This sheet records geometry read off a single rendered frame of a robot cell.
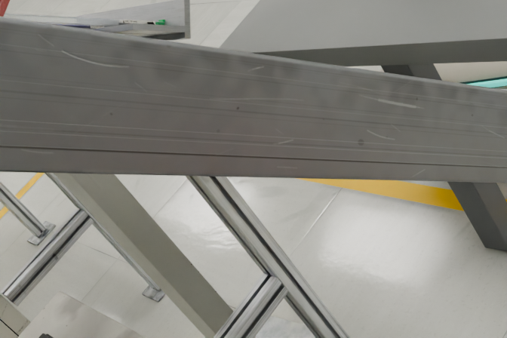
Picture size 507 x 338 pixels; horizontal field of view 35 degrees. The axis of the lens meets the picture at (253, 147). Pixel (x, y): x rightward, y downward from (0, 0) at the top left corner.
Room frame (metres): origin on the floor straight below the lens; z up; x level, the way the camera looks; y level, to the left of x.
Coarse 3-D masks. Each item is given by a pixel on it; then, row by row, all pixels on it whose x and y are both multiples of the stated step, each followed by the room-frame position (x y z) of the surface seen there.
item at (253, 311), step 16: (256, 288) 1.10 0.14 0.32; (272, 288) 1.08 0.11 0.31; (240, 304) 1.09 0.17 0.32; (256, 304) 1.06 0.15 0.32; (272, 304) 1.07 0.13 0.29; (240, 320) 1.05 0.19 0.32; (256, 320) 1.06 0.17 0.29; (48, 336) 0.79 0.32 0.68; (224, 336) 1.05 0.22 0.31; (240, 336) 1.03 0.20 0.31
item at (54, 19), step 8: (8, 16) 1.18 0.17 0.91; (16, 16) 1.19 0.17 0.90; (24, 16) 1.19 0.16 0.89; (32, 16) 1.20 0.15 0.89; (40, 16) 1.20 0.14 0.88; (48, 16) 1.21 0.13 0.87; (56, 16) 1.21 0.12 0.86; (72, 24) 1.23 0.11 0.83; (80, 24) 1.23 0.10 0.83; (88, 24) 1.23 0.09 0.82; (96, 24) 1.24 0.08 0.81; (104, 24) 1.24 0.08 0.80; (112, 24) 1.25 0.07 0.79; (160, 24) 1.29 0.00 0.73
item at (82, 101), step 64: (0, 64) 0.32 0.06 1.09; (64, 64) 0.33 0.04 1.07; (128, 64) 0.34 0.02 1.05; (192, 64) 0.35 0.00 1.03; (256, 64) 0.36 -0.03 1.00; (320, 64) 0.38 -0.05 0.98; (0, 128) 0.31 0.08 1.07; (64, 128) 0.32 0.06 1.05; (128, 128) 0.33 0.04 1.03; (192, 128) 0.34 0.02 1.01; (256, 128) 0.36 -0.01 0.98; (320, 128) 0.37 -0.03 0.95; (384, 128) 0.39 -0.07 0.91; (448, 128) 0.40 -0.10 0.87
